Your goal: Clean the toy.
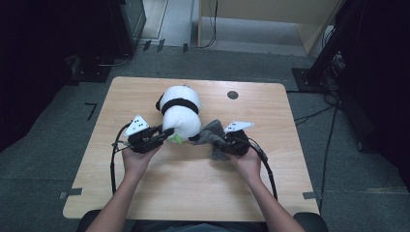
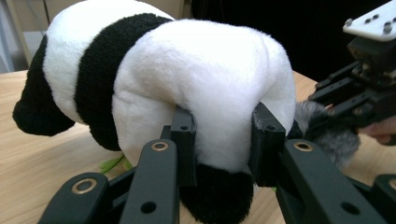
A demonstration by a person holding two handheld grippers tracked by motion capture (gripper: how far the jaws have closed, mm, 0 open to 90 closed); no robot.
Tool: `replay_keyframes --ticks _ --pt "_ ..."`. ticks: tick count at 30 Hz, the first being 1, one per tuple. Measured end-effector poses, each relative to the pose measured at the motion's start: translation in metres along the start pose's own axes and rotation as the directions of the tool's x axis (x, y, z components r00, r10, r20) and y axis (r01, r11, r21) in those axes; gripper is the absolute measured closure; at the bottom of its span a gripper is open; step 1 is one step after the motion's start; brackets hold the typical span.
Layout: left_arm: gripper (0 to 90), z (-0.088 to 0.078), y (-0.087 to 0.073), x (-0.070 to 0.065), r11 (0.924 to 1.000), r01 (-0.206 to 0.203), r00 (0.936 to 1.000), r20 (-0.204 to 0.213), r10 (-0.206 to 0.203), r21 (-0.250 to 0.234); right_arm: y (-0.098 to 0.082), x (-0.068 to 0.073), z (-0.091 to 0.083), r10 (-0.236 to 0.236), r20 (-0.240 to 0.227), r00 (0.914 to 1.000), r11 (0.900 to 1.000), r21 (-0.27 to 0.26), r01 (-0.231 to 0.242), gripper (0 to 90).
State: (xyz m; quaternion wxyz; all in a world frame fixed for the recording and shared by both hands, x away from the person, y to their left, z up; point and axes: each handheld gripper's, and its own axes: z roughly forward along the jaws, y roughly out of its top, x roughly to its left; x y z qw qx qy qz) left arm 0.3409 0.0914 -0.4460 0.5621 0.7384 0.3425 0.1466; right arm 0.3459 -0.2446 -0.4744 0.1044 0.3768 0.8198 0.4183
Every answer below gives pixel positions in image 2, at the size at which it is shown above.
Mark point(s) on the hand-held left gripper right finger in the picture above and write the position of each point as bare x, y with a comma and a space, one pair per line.
264, 149

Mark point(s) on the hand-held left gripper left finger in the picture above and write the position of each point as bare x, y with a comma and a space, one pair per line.
186, 149

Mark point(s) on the black and white panda plush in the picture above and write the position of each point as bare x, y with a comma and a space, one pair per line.
186, 77

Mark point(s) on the dark curtain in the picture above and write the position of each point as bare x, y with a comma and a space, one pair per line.
305, 31

